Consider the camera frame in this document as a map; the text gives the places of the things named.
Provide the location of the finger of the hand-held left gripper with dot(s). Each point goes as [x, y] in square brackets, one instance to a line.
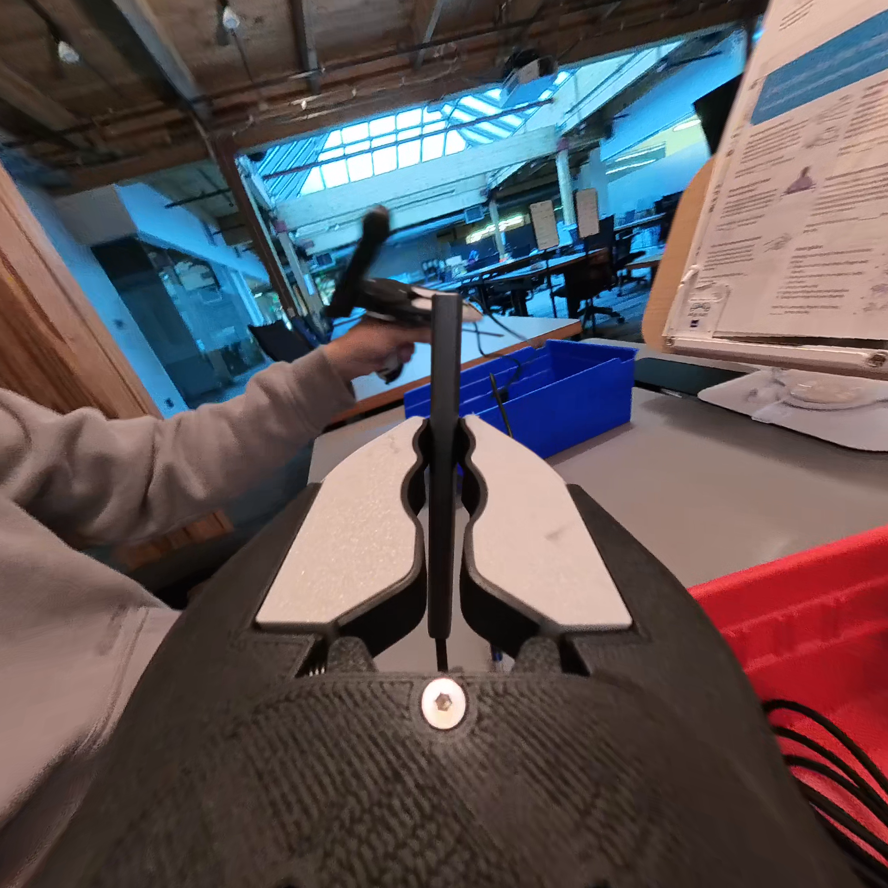
[472, 312]

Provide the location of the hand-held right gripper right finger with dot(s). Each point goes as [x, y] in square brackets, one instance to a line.
[541, 541]

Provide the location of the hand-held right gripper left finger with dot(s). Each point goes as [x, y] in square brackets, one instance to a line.
[340, 541]

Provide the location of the grey USB hub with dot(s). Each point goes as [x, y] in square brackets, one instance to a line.
[444, 361]

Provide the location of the blue plastic bin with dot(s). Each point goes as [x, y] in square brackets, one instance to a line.
[576, 409]

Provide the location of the red plastic bin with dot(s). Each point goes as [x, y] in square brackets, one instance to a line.
[798, 610]

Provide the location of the person's left forearm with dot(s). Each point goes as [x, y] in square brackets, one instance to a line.
[208, 430]

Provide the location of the grey work desk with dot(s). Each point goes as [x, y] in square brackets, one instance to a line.
[694, 499]

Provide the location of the person's left hand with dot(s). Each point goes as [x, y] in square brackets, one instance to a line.
[368, 350]

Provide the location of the row of office desks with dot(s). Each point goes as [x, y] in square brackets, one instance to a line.
[541, 267]

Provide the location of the tan partition panel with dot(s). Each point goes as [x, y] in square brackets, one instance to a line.
[586, 211]
[544, 225]

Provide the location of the black office chair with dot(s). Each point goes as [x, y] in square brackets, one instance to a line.
[590, 277]

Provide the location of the wooden document stand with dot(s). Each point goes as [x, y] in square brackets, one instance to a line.
[676, 277]

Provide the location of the lens wipe packet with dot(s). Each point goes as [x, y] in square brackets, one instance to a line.
[702, 316]

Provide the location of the black pillar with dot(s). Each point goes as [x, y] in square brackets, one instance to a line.
[718, 114]

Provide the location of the hanging light bulb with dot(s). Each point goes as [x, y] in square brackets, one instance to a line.
[229, 17]
[67, 54]

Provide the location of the person's grey sweater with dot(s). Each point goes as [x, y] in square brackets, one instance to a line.
[55, 694]

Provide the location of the laminated instruction sheets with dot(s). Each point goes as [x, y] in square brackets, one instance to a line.
[798, 208]

